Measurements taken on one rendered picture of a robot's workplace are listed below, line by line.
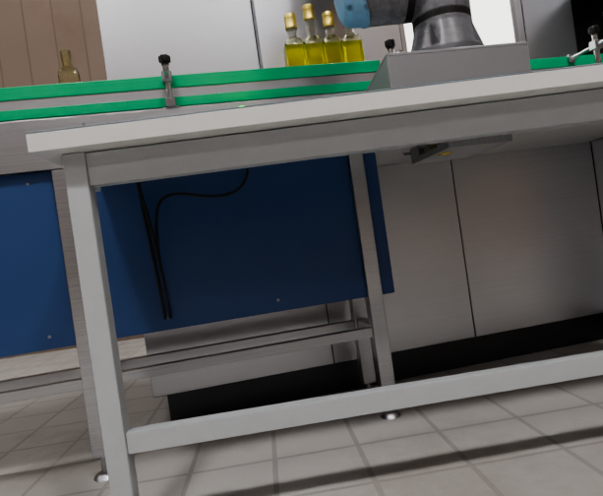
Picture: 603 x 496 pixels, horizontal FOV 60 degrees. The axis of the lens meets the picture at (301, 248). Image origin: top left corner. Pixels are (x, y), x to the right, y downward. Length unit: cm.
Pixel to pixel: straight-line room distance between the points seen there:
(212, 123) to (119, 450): 61
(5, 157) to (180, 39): 66
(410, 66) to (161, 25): 97
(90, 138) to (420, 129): 60
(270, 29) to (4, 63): 291
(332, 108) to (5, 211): 84
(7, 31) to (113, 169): 351
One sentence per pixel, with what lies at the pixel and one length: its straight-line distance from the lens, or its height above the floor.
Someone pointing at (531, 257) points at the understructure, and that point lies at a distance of 198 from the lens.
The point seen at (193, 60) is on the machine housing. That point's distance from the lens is 174.
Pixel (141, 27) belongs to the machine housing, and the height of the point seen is 122.
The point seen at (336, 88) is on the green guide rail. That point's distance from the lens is 146.
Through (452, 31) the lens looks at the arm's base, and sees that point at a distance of 110.
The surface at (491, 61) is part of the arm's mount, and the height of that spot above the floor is 78.
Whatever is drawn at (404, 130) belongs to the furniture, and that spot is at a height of 68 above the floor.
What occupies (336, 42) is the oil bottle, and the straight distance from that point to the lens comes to 163.
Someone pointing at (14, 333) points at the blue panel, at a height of 38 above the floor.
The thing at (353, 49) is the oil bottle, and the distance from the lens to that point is 163.
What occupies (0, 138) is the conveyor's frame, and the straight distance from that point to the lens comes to 143.
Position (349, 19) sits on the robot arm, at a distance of 113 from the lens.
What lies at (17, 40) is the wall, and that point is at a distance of 442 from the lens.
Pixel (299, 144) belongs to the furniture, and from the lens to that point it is 99.
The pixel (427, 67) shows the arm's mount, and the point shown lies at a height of 78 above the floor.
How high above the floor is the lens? 49
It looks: level
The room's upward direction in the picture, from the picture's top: 8 degrees counter-clockwise
